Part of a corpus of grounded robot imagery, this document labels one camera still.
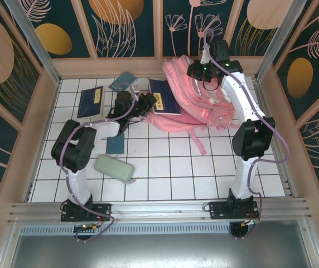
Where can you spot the thin navy notebook yellow label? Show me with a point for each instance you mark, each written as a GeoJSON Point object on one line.
{"type": "Point", "coordinates": [169, 97]}

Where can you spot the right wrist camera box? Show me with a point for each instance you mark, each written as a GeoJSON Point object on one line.
{"type": "Point", "coordinates": [204, 57]}

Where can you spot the thick navy book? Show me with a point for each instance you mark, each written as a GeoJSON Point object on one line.
{"type": "Point", "coordinates": [91, 102]}

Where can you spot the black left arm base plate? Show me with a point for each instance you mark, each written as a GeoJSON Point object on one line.
{"type": "Point", "coordinates": [101, 210]}

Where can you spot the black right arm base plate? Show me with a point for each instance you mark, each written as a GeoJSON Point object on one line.
{"type": "Point", "coordinates": [218, 209]}

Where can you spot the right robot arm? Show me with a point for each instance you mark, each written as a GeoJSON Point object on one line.
{"type": "Point", "coordinates": [241, 178]}

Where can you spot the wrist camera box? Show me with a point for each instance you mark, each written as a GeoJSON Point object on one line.
{"type": "Point", "coordinates": [138, 93]}
{"type": "Point", "coordinates": [204, 57]}

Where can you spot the pink backpack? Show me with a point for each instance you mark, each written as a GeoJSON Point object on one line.
{"type": "Point", "coordinates": [198, 103]}

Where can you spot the pale green pencil case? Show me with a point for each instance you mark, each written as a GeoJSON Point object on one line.
{"type": "Point", "coordinates": [113, 169]}

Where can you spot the grey metal sheet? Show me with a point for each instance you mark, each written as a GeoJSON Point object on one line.
{"type": "Point", "coordinates": [159, 251]}

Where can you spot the aluminium corner post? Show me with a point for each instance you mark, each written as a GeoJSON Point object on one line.
{"type": "Point", "coordinates": [279, 36]}
{"type": "Point", "coordinates": [34, 42]}

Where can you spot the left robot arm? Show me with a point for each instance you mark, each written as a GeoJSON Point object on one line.
{"type": "Point", "coordinates": [74, 181]}

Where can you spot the aluminium front rail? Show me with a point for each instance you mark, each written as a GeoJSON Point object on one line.
{"type": "Point", "coordinates": [159, 208]}

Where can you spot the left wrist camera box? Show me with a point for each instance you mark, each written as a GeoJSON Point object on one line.
{"type": "Point", "coordinates": [138, 93]}

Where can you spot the dark teal notebook with print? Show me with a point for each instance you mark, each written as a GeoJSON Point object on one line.
{"type": "Point", "coordinates": [121, 82]}

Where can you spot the small plain teal notebook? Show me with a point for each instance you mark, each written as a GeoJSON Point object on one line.
{"type": "Point", "coordinates": [115, 145]}

